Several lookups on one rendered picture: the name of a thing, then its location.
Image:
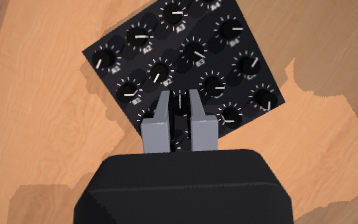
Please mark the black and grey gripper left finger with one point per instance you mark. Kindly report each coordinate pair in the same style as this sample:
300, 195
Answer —
157, 131

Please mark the black knob box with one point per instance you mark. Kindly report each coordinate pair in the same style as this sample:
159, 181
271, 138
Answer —
162, 55

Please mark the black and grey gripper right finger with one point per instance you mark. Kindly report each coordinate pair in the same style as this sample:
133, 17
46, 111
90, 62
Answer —
202, 129

